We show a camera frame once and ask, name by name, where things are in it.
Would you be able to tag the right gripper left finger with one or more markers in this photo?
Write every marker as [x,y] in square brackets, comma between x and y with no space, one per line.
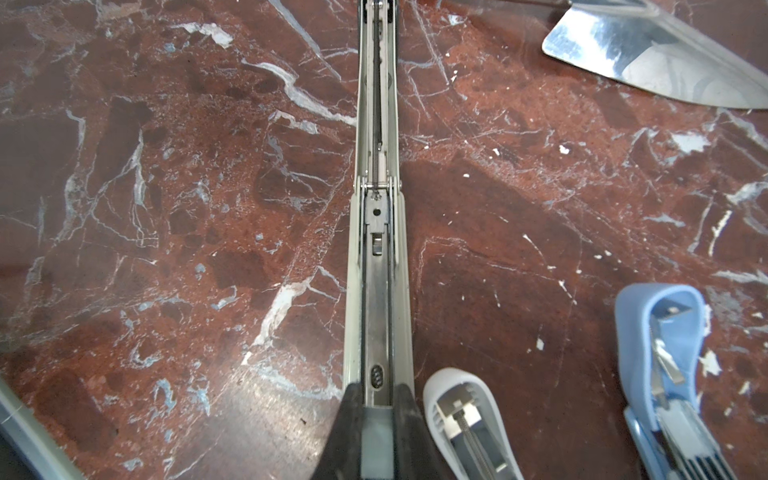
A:
[341,456]

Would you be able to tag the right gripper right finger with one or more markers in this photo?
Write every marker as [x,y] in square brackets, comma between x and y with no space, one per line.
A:
[415,454]

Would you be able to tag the grey staple strip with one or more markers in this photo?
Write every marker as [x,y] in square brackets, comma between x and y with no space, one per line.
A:
[377,444]

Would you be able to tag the small white stapler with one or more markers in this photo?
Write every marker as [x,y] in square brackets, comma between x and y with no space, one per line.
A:
[466,425]

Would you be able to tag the black white stapler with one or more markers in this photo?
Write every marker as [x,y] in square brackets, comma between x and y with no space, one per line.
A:
[378,352]

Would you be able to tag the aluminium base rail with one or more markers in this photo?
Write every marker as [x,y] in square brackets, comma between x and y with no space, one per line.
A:
[28,441]

